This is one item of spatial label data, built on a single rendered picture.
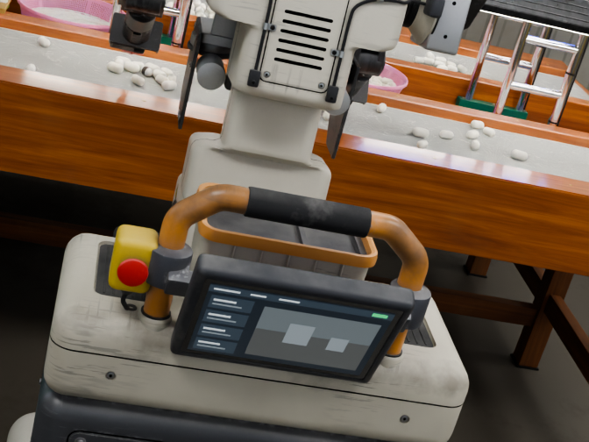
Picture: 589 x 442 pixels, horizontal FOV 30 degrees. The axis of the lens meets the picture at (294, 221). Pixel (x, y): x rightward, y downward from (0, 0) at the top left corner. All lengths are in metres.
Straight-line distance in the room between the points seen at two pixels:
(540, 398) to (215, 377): 1.92
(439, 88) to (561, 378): 0.94
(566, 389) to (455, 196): 1.11
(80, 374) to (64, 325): 0.07
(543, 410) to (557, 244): 0.81
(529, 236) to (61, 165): 0.99
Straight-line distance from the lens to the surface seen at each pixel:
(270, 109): 1.64
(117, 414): 1.41
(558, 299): 3.20
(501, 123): 2.76
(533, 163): 2.59
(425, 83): 3.03
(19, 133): 2.21
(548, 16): 2.57
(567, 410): 3.19
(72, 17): 2.79
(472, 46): 3.46
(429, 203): 2.32
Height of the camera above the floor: 1.49
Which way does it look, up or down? 23 degrees down
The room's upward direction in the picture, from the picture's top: 15 degrees clockwise
